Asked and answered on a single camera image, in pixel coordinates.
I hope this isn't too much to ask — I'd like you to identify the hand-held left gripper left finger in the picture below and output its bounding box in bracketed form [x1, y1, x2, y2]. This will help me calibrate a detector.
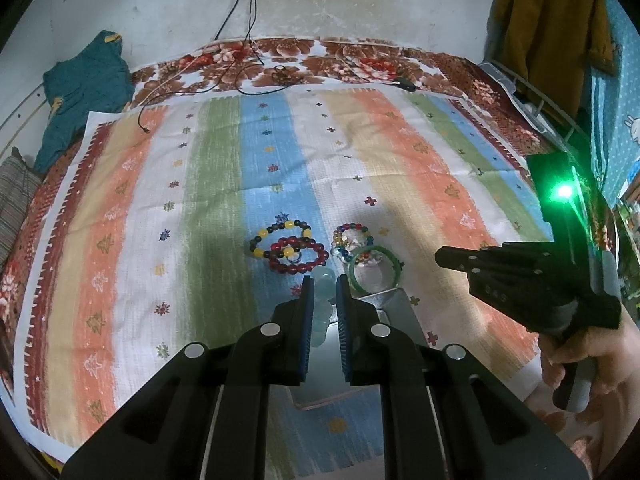
[60, 278, 317, 480]

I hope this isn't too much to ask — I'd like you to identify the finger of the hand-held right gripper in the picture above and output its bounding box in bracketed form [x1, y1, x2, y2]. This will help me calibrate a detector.
[434, 241, 557, 274]

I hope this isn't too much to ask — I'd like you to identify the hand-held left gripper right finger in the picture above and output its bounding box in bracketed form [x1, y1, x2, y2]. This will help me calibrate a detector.
[336, 275, 588, 480]

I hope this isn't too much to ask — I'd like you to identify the pale aqua bead bracelet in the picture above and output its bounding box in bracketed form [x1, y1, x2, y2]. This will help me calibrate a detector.
[309, 267, 338, 352]

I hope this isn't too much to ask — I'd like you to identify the silver metal tray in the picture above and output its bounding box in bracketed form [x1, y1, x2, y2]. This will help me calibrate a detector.
[287, 287, 432, 411]

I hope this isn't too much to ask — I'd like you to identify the green jade bangle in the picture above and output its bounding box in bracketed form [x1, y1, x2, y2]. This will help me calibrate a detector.
[349, 245, 404, 296]

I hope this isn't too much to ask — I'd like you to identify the dark red bead bracelet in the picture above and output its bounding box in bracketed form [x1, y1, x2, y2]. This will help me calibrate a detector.
[268, 235, 330, 275]

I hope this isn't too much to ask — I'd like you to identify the multicolour bead bracelet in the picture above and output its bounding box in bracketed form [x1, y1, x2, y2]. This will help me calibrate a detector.
[332, 222, 375, 257]

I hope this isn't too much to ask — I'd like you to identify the black and yellow bead bracelet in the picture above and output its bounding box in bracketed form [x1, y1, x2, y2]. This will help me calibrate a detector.
[248, 218, 314, 261]

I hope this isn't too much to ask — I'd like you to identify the person's right hand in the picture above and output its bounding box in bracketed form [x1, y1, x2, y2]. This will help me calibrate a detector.
[538, 305, 640, 427]

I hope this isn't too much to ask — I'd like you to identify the white metal rack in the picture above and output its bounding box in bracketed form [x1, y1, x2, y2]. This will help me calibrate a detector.
[479, 59, 597, 152]

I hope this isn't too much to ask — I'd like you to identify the striped pastel blanket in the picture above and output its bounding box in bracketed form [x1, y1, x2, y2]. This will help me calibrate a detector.
[10, 85, 557, 480]

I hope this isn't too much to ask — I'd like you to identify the teal printed curtain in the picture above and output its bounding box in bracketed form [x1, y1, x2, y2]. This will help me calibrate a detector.
[589, 0, 640, 211]

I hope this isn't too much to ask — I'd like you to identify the mustard hanging jacket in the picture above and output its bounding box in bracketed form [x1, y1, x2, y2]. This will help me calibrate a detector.
[492, 0, 617, 122]

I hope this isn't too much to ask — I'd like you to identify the grey plaid pillow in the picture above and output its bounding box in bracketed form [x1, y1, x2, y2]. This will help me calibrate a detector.
[0, 147, 44, 267]

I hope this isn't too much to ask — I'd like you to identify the teal garment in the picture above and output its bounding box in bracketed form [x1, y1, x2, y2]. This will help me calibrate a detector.
[34, 30, 137, 174]

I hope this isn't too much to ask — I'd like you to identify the white cable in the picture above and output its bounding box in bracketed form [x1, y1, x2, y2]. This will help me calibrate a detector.
[144, 54, 227, 107]

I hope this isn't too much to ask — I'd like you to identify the black charging cable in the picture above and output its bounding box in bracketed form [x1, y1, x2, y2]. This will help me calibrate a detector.
[138, 0, 248, 134]
[237, 0, 301, 97]

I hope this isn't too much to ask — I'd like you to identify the white metal bed rail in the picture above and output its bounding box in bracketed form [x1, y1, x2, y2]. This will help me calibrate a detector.
[0, 84, 47, 147]

